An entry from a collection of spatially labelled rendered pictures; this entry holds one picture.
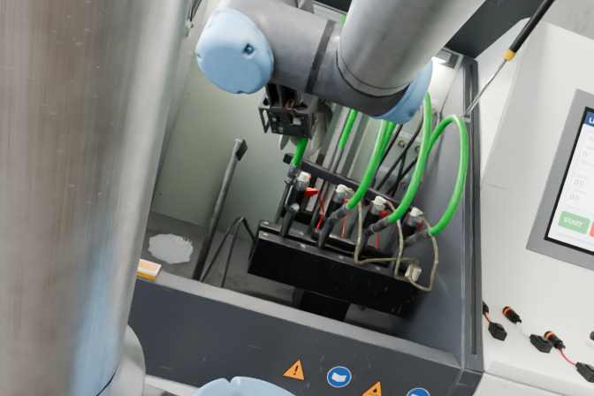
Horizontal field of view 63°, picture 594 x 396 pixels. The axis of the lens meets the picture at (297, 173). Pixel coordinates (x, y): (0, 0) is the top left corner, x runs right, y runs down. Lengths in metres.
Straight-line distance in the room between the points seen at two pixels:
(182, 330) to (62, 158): 0.65
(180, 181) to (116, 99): 1.12
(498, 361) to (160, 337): 0.54
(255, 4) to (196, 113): 0.77
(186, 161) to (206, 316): 0.56
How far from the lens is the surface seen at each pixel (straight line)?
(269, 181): 1.25
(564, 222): 1.16
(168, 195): 1.29
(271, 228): 1.01
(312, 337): 0.80
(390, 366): 0.85
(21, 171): 0.17
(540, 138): 1.12
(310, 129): 0.66
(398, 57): 0.35
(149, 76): 0.17
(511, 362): 0.92
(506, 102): 1.09
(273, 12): 0.48
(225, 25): 0.46
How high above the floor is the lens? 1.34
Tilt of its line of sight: 14 degrees down
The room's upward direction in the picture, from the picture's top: 19 degrees clockwise
